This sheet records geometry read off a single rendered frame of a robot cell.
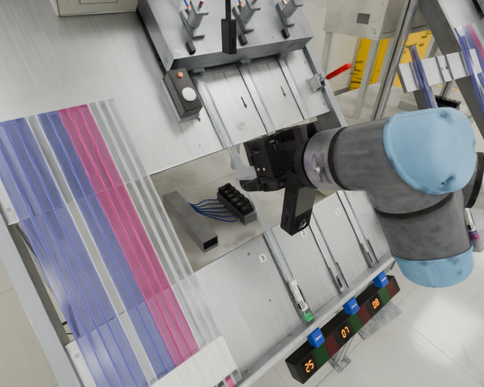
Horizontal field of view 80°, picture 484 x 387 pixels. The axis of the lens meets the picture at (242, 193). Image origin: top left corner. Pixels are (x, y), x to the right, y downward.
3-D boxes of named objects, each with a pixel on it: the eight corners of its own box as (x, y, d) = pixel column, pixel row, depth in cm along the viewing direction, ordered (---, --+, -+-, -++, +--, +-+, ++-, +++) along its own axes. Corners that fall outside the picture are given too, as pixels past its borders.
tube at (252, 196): (309, 315, 56) (313, 316, 55) (304, 319, 55) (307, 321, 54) (200, 79, 56) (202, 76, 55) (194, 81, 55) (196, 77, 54)
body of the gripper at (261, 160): (275, 130, 48) (331, 115, 38) (289, 178, 50) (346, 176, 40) (238, 143, 45) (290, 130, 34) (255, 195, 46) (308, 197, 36)
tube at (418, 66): (473, 236, 73) (478, 236, 72) (470, 238, 73) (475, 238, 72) (411, 47, 72) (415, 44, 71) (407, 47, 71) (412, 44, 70)
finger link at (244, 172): (230, 153, 54) (260, 147, 47) (240, 183, 56) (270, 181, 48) (217, 159, 53) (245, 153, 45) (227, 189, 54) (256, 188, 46)
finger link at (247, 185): (252, 173, 51) (286, 169, 44) (255, 182, 52) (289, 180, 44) (231, 182, 49) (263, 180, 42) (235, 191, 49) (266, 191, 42)
